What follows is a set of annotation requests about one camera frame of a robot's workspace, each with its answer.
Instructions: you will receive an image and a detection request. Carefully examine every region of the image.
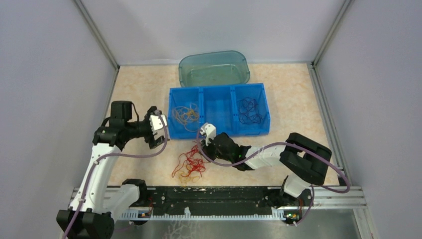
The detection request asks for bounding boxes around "teal translucent plastic tub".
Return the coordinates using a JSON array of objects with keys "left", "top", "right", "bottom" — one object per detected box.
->
[{"left": 178, "top": 50, "right": 250, "bottom": 87}]

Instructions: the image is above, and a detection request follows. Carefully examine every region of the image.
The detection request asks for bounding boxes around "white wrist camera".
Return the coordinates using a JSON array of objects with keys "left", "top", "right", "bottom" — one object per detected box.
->
[
  {"left": 149, "top": 114, "right": 168, "bottom": 133},
  {"left": 199, "top": 122, "right": 216, "bottom": 146}
]

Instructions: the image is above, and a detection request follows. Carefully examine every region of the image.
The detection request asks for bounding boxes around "blue three-compartment bin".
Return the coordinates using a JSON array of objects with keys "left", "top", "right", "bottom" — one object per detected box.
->
[{"left": 168, "top": 83, "right": 271, "bottom": 139}]

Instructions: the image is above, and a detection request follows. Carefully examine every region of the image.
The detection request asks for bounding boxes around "grey beige cable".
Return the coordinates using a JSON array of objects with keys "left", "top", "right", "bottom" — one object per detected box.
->
[{"left": 172, "top": 104, "right": 201, "bottom": 132}]

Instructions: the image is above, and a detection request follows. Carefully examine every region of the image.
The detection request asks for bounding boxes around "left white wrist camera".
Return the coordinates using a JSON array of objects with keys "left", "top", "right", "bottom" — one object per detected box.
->
[{"left": 149, "top": 114, "right": 168, "bottom": 133}]

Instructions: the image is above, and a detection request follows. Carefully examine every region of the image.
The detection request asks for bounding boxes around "white slotted cable duct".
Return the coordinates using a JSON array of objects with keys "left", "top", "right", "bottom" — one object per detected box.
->
[{"left": 117, "top": 210, "right": 286, "bottom": 221}]

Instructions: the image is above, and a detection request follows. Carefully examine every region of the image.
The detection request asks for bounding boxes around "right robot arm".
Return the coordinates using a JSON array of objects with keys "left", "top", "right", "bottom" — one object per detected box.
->
[{"left": 198, "top": 130, "right": 332, "bottom": 207}]

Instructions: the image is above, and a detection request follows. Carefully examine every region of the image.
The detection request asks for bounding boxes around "coloured cable pile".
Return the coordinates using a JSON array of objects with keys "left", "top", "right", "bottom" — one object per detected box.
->
[{"left": 171, "top": 141, "right": 209, "bottom": 185}]

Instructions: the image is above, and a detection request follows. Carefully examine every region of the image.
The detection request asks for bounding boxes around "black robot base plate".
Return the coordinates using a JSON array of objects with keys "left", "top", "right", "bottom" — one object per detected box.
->
[{"left": 132, "top": 186, "right": 311, "bottom": 216}]

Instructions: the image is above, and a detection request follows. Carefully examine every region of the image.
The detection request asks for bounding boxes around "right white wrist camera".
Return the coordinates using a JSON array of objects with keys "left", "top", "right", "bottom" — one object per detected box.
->
[{"left": 199, "top": 122, "right": 216, "bottom": 146}]

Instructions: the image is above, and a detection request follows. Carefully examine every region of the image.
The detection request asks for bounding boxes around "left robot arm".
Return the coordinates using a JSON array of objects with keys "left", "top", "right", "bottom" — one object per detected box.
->
[{"left": 56, "top": 101, "right": 169, "bottom": 239}]

